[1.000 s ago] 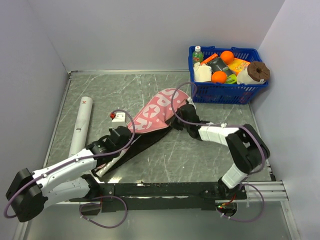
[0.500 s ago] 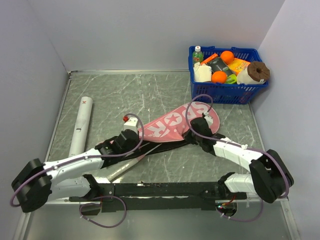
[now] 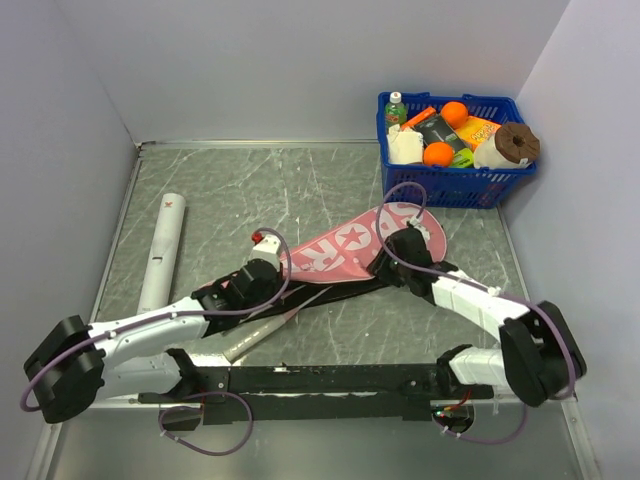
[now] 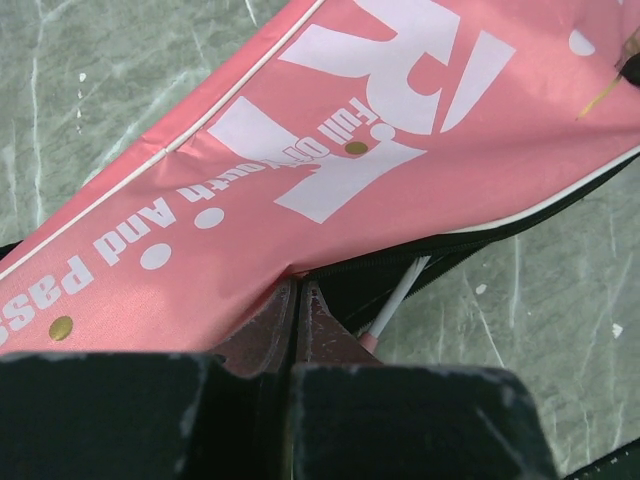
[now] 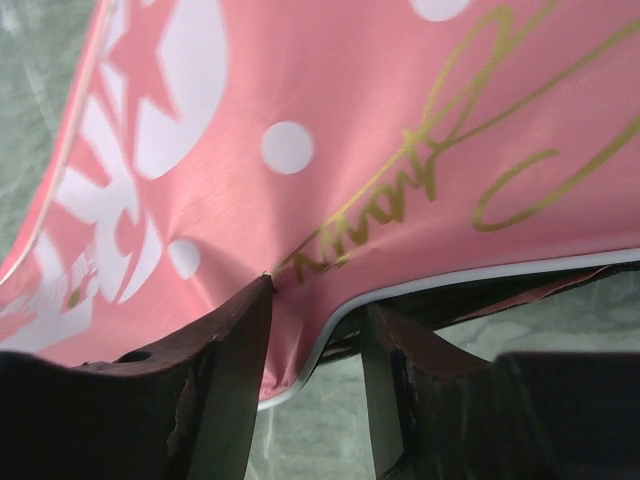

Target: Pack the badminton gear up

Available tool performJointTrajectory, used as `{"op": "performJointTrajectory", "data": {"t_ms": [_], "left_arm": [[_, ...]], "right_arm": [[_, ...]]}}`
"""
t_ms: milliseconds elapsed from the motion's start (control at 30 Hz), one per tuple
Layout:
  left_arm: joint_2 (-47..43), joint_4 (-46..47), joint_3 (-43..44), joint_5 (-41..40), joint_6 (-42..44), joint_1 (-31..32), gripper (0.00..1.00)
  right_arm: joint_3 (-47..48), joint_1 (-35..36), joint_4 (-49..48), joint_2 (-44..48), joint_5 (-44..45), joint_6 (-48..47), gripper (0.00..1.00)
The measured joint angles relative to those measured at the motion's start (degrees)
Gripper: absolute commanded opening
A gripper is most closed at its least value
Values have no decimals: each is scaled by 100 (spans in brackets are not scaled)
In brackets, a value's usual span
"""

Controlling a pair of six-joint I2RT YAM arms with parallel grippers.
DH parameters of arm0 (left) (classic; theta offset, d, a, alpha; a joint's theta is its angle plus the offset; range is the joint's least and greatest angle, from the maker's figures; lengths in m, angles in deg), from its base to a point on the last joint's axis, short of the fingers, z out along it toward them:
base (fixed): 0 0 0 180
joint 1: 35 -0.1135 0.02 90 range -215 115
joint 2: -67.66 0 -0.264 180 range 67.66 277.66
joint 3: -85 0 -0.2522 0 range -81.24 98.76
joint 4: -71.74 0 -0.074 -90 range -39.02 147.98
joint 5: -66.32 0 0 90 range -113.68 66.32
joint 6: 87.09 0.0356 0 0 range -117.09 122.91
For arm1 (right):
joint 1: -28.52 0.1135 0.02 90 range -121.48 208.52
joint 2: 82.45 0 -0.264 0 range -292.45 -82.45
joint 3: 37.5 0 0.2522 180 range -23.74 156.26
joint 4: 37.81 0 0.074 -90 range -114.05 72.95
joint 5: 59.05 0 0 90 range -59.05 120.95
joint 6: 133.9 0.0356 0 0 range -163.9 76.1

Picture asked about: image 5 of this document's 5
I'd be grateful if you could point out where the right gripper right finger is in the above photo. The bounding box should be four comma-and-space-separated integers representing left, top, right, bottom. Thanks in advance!
361, 304, 639, 479

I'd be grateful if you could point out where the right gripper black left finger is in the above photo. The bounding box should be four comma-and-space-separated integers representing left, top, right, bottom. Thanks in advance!
1, 276, 274, 479

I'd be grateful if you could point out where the pink racket cover bag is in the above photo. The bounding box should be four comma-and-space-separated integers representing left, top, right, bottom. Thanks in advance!
1, 1, 639, 408

